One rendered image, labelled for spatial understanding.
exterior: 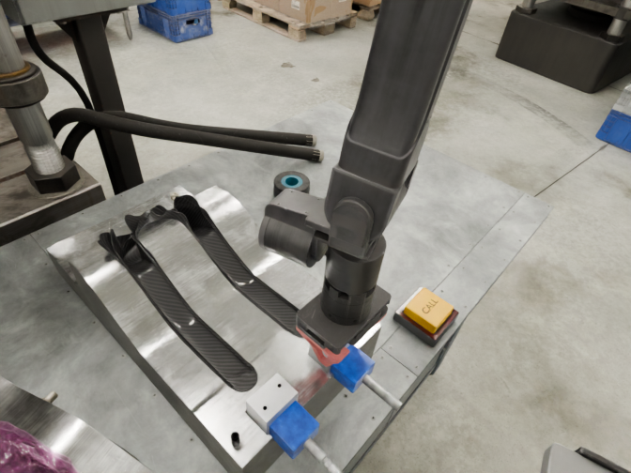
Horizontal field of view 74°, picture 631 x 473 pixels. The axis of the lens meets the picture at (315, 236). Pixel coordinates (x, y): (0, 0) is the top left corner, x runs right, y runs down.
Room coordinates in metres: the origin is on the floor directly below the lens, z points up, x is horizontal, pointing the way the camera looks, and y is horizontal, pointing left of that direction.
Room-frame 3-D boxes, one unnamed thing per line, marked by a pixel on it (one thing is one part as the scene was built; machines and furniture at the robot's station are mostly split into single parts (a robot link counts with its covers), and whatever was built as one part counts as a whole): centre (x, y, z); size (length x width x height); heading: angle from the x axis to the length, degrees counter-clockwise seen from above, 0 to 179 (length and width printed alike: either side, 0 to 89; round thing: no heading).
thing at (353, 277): (0.30, -0.04, 1.08); 0.07 x 0.06 x 0.07; 67
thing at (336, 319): (0.30, -0.04, 1.02); 0.10 x 0.07 x 0.07; 142
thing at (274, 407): (0.19, -0.01, 0.89); 0.13 x 0.05 x 0.05; 51
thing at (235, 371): (0.39, 0.16, 0.92); 0.35 x 0.16 x 0.09; 52
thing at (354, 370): (0.28, -0.07, 0.89); 0.13 x 0.05 x 0.05; 52
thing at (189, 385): (0.41, 0.17, 0.87); 0.50 x 0.26 x 0.14; 52
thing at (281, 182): (0.75, 0.06, 0.82); 0.08 x 0.08 x 0.04
